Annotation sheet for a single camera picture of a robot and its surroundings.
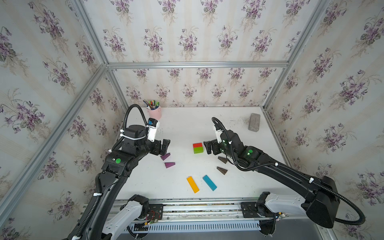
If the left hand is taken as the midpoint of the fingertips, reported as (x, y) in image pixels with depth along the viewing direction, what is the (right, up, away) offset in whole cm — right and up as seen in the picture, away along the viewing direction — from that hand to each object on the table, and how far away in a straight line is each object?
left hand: (161, 139), depth 69 cm
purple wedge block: (0, -18, +19) cm, 26 cm away
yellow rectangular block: (+15, -27, +14) cm, 34 cm away
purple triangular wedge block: (-2, -14, +23) cm, 27 cm away
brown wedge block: (+33, -20, +16) cm, 42 cm away
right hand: (+26, -2, +9) cm, 28 cm away
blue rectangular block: (+24, -26, +13) cm, 38 cm away
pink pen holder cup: (-13, +14, +41) cm, 45 cm away
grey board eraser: (+60, +6, +38) cm, 71 cm away
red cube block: (+18, -8, +29) cm, 35 cm away
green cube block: (+19, -10, +23) cm, 31 cm away
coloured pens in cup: (-15, +20, +38) cm, 45 cm away
